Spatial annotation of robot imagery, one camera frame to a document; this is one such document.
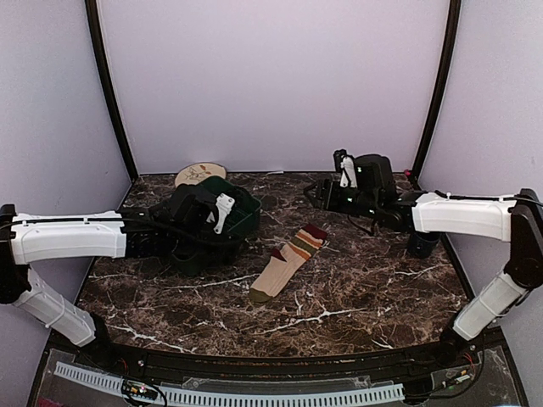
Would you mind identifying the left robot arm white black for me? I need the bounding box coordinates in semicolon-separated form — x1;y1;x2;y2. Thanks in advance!
1;185;240;370

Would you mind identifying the small circuit board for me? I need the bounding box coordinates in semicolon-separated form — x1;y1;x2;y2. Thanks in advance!
120;380;159;402

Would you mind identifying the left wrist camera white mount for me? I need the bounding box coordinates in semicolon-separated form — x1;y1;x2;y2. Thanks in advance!
208;193;235;235

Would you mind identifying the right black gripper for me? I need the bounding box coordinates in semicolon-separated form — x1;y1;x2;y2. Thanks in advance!
304;178;380;220

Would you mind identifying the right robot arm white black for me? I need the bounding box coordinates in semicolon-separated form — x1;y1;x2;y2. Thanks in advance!
304;149;542;368

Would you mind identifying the dark blue mug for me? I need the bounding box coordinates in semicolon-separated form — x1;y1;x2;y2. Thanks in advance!
406;231;441;259

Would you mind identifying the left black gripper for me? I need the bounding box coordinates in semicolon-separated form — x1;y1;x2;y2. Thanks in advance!
168;224;249;265

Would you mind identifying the right black frame post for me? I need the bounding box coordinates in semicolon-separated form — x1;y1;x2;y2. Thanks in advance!
410;0;462;184

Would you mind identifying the black front table rail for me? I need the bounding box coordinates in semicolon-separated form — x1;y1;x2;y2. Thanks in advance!
101;338;459;385

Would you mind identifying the green divided organizer tray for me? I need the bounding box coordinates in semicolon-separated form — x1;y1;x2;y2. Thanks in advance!
171;176;262;276

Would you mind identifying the beige striped sock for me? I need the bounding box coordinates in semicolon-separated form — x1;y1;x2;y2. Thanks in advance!
249;224;327;304

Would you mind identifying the left black frame post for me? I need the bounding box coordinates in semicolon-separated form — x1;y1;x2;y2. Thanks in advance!
84;0;139;183

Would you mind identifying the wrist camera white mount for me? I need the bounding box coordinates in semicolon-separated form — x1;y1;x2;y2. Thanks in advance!
333;149;357;188
208;193;235;235

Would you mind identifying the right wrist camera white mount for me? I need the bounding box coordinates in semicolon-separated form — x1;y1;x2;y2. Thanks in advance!
333;149;357;188

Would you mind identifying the beige floral plate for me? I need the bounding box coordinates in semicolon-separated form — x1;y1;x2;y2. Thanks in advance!
174;162;227;187

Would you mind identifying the black frame post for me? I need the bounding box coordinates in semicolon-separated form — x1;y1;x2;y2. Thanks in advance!
410;0;462;184
84;0;139;183

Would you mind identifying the white slotted cable duct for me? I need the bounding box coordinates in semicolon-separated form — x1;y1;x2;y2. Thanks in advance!
53;362;406;406

